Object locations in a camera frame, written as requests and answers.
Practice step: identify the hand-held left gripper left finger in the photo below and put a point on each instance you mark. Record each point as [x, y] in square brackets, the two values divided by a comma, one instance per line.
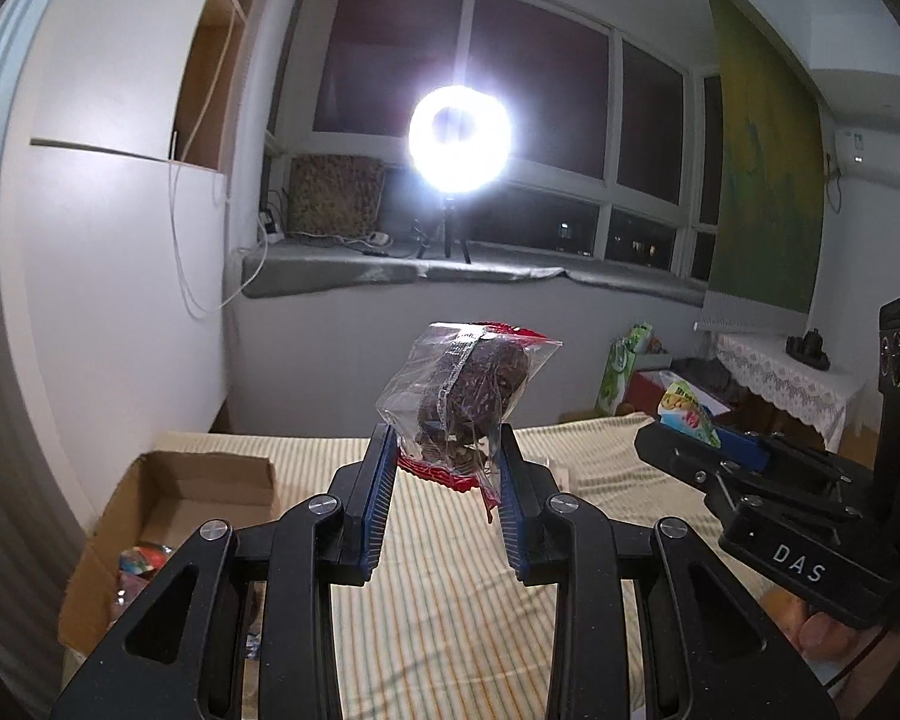
[375, 495]

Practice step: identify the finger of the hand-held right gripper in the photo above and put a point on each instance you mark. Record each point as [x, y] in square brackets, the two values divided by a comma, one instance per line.
[742, 446]
[675, 457]

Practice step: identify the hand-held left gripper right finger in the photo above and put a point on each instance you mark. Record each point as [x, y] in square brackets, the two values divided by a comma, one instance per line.
[511, 510]

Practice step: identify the green yellow snack packet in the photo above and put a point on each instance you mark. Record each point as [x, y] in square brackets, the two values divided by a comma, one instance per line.
[686, 412]

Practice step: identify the clear red-edged dark snack packet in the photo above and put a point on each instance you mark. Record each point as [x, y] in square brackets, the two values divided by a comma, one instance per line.
[472, 390]

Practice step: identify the brown cardboard box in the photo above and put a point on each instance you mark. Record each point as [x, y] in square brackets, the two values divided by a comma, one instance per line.
[195, 480]

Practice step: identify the person's right hand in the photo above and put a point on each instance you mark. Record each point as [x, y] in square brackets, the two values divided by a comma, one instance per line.
[832, 634]

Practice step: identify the red box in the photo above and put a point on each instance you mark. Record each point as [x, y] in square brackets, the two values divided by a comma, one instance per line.
[645, 390]

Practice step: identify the lace covered side table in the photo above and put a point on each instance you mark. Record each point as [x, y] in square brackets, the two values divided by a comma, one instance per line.
[787, 382]

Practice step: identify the green printed bag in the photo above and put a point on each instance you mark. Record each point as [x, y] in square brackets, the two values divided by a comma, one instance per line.
[619, 375]

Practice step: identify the small black object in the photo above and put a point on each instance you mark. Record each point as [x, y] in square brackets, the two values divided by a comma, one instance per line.
[808, 349]

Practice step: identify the striped blanket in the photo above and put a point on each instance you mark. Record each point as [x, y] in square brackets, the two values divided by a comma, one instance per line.
[420, 615]

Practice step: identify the grey windowsill mat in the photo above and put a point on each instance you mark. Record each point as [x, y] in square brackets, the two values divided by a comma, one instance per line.
[390, 274]

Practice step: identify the shiny multicolour snack packet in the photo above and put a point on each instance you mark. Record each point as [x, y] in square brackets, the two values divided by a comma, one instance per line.
[142, 561]

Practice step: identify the white adapter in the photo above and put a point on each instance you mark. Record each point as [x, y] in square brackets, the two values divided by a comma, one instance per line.
[379, 238]

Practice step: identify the black tripod stand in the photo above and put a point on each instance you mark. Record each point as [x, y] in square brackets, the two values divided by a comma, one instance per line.
[448, 225]

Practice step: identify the white power strip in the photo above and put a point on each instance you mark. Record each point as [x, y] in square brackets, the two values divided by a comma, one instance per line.
[270, 225]

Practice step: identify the speckled brown cushion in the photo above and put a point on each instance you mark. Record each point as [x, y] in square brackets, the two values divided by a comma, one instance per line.
[337, 195]

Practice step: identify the white air conditioner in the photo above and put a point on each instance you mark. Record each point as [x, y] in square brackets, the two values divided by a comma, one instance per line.
[885, 157]

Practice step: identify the grey curtain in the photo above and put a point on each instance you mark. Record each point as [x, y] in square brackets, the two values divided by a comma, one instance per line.
[15, 427]

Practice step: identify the white framed window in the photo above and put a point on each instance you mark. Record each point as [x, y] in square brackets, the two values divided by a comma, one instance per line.
[540, 75]

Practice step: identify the brown cardboard panel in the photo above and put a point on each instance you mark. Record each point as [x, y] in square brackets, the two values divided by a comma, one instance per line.
[210, 90]

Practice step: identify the yellow green wall hanging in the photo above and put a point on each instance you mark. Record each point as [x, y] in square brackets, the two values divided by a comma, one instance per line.
[765, 165]

